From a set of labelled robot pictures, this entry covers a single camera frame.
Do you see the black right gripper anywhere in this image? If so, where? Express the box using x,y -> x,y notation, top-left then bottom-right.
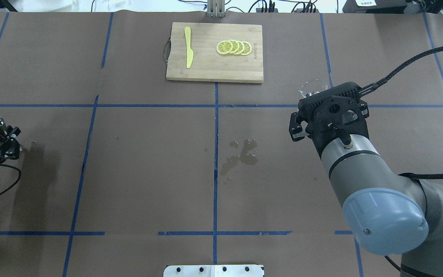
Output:
289,112 -> 310,142

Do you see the clear glass cup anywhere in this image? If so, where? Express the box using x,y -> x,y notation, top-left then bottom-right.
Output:
298,79 -> 328,98

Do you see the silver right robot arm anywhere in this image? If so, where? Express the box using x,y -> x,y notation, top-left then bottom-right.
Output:
308,112 -> 443,277

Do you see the lemon slice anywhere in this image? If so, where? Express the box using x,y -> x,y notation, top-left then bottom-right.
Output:
229,39 -> 241,54
240,42 -> 253,56
234,41 -> 245,55

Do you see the lemon slice nearest knife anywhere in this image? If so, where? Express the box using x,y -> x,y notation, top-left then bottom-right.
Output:
216,40 -> 233,55

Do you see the bamboo cutting board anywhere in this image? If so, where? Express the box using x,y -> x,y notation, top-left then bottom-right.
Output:
166,22 -> 264,84

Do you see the black box on desk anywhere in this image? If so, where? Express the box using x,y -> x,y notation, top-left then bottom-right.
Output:
342,0 -> 407,14

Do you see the yellow plastic knife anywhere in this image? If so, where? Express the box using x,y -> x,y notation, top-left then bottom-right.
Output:
183,26 -> 195,69

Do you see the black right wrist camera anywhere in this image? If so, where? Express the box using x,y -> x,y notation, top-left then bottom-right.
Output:
294,81 -> 370,153

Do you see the aluminium frame post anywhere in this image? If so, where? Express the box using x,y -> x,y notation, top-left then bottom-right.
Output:
206,0 -> 226,18

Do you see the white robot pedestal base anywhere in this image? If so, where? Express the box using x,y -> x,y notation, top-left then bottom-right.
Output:
163,264 -> 265,277

